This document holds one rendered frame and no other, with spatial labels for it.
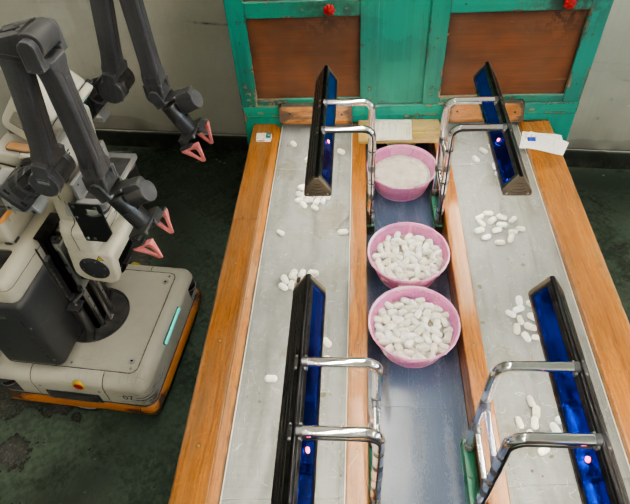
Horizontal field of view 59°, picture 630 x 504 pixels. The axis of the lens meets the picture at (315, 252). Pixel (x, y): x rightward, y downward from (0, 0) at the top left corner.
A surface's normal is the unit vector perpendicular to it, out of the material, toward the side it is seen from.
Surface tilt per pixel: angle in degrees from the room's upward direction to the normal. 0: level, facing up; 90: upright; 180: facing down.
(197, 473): 0
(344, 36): 90
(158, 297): 0
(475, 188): 0
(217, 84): 90
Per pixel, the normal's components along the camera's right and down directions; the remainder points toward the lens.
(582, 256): -0.06, -0.68
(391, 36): -0.06, 0.74
